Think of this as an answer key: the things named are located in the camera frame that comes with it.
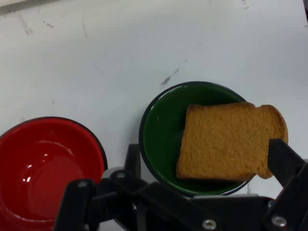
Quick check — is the brown toast slice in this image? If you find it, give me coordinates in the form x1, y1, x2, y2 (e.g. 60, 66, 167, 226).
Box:
176, 102, 289, 181

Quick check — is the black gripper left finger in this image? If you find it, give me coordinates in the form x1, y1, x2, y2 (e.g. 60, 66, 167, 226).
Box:
53, 143, 154, 231

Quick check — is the green enamel bowl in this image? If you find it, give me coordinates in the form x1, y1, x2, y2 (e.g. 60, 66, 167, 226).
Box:
139, 81, 251, 196

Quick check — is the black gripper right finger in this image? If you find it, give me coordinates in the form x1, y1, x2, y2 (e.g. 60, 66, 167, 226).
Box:
262, 138, 308, 231

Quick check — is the red enamel bowl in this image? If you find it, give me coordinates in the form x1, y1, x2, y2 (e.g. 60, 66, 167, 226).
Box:
0, 116, 108, 231

